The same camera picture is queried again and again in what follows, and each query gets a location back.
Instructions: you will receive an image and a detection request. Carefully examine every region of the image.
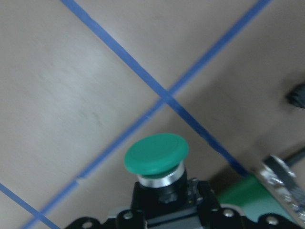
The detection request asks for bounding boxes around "green conveyor belt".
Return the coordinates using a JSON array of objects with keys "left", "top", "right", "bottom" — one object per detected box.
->
[{"left": 215, "top": 154, "right": 305, "bottom": 226}]

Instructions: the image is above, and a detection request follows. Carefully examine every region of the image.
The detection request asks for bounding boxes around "red black power cable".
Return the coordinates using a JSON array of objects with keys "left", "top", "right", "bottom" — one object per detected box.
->
[{"left": 285, "top": 82, "right": 305, "bottom": 110}]

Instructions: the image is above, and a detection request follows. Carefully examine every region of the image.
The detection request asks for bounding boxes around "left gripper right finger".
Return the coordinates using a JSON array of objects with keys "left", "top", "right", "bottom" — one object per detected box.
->
[{"left": 197, "top": 181, "right": 245, "bottom": 229}]

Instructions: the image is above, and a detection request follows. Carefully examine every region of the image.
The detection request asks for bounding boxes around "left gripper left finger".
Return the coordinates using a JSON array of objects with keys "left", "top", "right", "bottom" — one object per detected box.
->
[{"left": 115, "top": 182, "right": 146, "bottom": 229}]

